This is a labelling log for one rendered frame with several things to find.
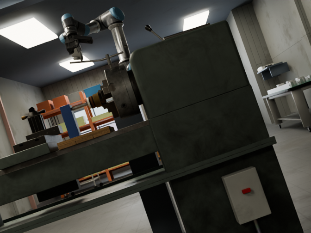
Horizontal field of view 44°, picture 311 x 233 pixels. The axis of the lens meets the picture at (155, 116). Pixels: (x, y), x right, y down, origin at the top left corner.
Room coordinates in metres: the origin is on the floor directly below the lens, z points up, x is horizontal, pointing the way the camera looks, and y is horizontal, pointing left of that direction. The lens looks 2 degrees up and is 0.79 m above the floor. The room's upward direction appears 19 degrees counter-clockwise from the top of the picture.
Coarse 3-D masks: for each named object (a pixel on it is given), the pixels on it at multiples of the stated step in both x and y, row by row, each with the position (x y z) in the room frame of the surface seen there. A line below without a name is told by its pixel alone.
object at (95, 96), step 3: (96, 93) 2.31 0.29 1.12; (90, 96) 2.31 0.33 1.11; (93, 96) 2.29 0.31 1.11; (96, 96) 2.29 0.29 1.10; (90, 99) 2.29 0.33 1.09; (93, 99) 2.29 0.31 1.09; (96, 99) 2.29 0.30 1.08; (99, 99) 2.28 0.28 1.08; (105, 99) 2.36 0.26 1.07; (90, 102) 2.29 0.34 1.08; (93, 102) 2.29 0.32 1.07; (96, 102) 2.29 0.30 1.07; (99, 102) 2.29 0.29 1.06; (102, 102) 2.31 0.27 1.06; (105, 102) 2.32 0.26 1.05; (93, 105) 2.30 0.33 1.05; (96, 105) 2.30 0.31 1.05; (99, 105) 2.31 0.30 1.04; (102, 105) 2.32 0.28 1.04
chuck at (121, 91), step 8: (112, 72) 2.22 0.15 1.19; (120, 72) 2.21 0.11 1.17; (112, 80) 2.19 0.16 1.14; (120, 80) 2.18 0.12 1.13; (120, 88) 2.18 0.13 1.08; (112, 96) 2.18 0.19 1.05; (120, 96) 2.18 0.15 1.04; (128, 96) 2.19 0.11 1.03; (120, 104) 2.20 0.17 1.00; (128, 104) 2.21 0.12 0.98; (120, 112) 2.23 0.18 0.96; (128, 112) 2.25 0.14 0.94
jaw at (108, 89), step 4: (112, 84) 2.19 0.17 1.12; (104, 88) 2.20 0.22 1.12; (108, 88) 2.20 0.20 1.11; (112, 88) 2.18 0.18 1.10; (100, 92) 2.24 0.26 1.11; (104, 92) 2.20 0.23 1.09; (108, 92) 2.19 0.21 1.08; (100, 96) 2.27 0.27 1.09; (104, 96) 2.24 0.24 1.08; (108, 96) 2.26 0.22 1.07; (100, 100) 2.29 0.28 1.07
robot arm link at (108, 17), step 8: (112, 8) 2.76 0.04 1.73; (104, 16) 2.79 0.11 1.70; (112, 16) 2.75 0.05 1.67; (120, 16) 2.77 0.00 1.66; (104, 24) 2.81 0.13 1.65; (112, 24) 2.76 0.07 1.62; (120, 24) 2.78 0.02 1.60; (112, 32) 2.79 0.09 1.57; (120, 32) 2.77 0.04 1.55; (120, 40) 2.77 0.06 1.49; (120, 48) 2.76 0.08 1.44; (128, 48) 2.79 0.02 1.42; (120, 56) 2.77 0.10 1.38; (128, 56) 2.77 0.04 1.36; (120, 64) 2.76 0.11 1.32; (128, 64) 2.74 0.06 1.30
